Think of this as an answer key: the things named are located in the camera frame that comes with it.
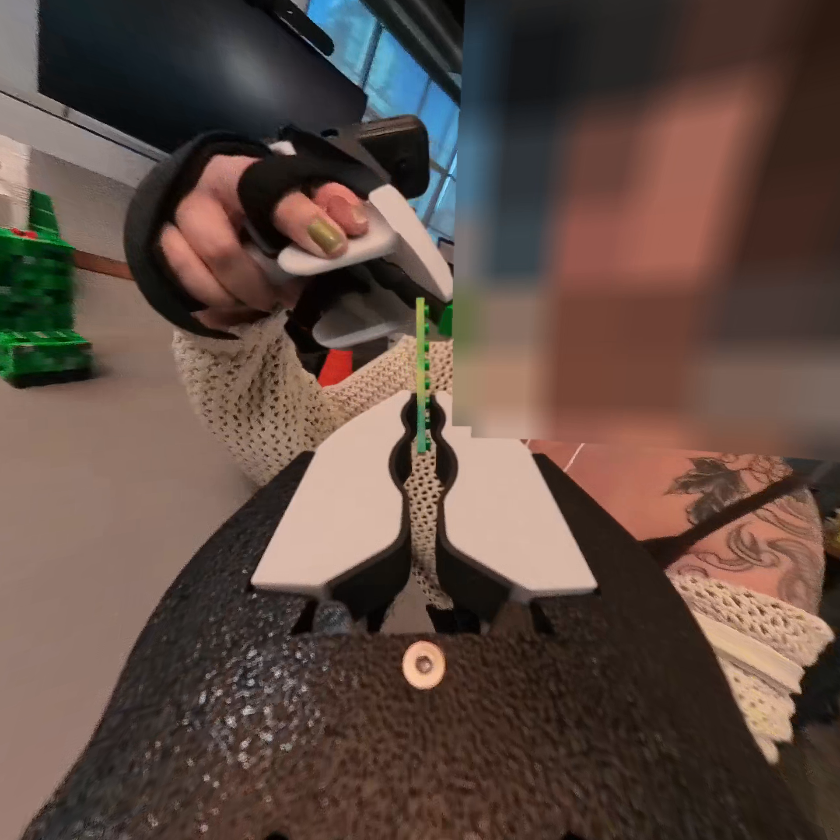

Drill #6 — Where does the black monitor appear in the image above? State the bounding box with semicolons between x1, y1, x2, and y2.
36;0;368;155

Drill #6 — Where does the cream knit sweater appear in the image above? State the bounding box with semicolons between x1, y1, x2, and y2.
663;567;836;765

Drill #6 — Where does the person's right forearm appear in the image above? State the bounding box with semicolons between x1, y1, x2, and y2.
172;308;457;487

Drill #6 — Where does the person's right hand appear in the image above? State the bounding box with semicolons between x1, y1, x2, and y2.
161;156;371;324

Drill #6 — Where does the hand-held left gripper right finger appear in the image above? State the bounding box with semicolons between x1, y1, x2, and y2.
433;392;599;622

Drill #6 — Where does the long green lego plate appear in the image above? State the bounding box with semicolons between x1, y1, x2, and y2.
415;297;434;455

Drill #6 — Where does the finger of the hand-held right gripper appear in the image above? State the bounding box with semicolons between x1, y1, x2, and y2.
311;289;434;350
367;184;455;306

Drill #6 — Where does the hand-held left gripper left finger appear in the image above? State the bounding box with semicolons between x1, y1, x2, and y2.
251;390;416;622

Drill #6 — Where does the built green lego model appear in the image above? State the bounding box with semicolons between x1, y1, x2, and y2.
0;190;94;388

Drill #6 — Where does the person's tattooed upper body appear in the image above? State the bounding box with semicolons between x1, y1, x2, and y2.
525;438;828;581

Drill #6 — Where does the red orange object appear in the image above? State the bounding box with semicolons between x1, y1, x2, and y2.
318;348;355;388

